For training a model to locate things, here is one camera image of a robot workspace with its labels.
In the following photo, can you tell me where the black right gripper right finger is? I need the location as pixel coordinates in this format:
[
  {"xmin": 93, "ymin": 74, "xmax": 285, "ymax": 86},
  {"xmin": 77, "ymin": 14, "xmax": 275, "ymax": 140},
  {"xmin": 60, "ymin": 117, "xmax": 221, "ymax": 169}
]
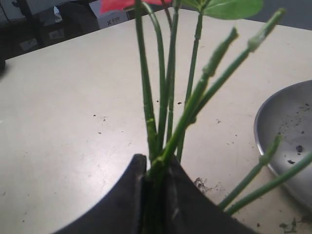
[{"xmin": 163, "ymin": 157, "xmax": 254, "ymax": 234}]

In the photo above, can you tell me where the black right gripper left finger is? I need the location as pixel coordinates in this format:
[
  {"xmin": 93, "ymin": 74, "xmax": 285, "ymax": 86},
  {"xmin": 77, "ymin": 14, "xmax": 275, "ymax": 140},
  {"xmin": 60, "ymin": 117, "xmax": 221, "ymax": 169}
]
[{"xmin": 56, "ymin": 154, "xmax": 147, "ymax": 234}]

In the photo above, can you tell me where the red artificial anthurium plant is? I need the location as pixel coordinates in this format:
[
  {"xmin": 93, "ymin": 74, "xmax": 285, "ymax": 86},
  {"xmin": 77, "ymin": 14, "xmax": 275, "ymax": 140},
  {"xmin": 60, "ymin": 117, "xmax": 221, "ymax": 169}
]
[{"xmin": 100, "ymin": 0, "xmax": 312, "ymax": 234}]

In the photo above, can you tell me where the round steel plate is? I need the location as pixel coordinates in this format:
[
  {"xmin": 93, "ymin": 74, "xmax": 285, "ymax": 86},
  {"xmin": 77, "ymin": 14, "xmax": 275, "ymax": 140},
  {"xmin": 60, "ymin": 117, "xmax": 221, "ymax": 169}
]
[{"xmin": 253, "ymin": 79, "xmax": 312, "ymax": 210}]

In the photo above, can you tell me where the white cardboard box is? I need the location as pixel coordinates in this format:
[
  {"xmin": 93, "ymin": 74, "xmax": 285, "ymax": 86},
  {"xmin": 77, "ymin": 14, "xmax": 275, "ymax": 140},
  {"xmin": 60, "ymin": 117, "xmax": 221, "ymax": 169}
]
[{"xmin": 89, "ymin": 0, "xmax": 130, "ymax": 29}]

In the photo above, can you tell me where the black stand pole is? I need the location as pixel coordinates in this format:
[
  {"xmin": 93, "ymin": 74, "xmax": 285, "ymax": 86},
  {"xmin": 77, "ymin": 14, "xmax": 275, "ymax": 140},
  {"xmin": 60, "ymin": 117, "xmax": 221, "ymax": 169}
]
[{"xmin": 17, "ymin": 0, "xmax": 45, "ymax": 48}]

